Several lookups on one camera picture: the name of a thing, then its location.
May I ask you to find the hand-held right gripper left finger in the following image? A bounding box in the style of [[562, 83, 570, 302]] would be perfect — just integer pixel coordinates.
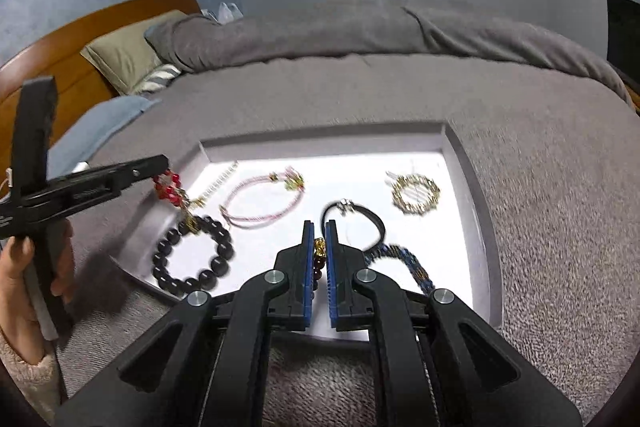
[[55, 220, 317, 427]]

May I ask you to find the grey knitted bed cover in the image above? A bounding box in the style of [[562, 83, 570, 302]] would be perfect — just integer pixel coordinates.
[[47, 53, 640, 427]]

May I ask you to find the black television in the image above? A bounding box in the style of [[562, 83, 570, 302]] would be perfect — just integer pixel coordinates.
[[605, 0, 640, 84]]

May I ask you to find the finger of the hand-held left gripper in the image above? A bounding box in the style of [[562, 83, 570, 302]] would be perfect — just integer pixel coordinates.
[[20, 175, 152, 214], [47, 155, 170, 194]]

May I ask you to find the pink cord bracelet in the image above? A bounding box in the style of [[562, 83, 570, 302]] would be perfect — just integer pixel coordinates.
[[219, 167, 307, 229]]

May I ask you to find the wooden television stand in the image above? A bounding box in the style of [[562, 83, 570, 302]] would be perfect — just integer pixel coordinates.
[[622, 79, 640, 112]]

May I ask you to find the grey cardboard box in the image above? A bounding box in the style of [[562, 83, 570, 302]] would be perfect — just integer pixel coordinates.
[[107, 120, 504, 344]]

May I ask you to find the grey duvet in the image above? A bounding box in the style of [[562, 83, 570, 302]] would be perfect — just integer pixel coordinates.
[[144, 1, 635, 104]]

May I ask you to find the wooden headboard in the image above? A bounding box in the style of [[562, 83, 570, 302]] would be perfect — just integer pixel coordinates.
[[0, 0, 202, 148]]

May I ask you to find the gold bead bracelet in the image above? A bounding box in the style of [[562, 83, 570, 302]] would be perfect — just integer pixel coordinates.
[[385, 172, 443, 216]]

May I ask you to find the olive pillow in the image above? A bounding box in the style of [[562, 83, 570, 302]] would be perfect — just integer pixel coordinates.
[[80, 10, 189, 96]]

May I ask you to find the striped pillow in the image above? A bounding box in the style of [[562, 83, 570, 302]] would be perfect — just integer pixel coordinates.
[[131, 63, 183, 96]]

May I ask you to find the blue blanket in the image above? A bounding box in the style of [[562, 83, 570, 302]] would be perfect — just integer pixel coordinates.
[[45, 95, 162, 178]]

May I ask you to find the person's left hand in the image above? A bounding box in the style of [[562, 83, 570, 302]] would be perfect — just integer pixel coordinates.
[[0, 221, 77, 365]]

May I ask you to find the blue beaded bracelet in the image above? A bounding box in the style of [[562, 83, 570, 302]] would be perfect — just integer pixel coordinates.
[[364, 243, 435, 297]]

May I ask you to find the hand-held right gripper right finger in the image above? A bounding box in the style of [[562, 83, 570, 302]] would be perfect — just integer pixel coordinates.
[[323, 219, 584, 427]]

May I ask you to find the black cord bracelet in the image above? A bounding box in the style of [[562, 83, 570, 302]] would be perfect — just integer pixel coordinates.
[[320, 200, 388, 254]]

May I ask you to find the white pearl bracelet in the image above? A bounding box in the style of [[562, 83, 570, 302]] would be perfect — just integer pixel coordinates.
[[192, 161, 240, 206]]

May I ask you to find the black bead bracelet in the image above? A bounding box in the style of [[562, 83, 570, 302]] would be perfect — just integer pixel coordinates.
[[152, 214, 235, 294]]

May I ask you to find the person's left forearm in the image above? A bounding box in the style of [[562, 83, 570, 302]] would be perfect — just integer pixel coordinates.
[[0, 331, 69, 414]]

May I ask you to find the white plastic bag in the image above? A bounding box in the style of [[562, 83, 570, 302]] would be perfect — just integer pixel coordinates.
[[201, 1, 247, 26]]

